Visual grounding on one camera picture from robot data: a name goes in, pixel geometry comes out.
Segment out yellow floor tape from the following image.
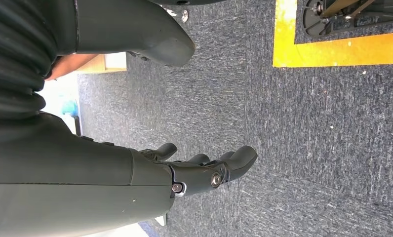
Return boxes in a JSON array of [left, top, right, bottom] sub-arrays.
[[273, 0, 393, 69]]

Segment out black metal base frame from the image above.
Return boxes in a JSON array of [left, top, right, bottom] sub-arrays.
[[302, 0, 393, 37]]

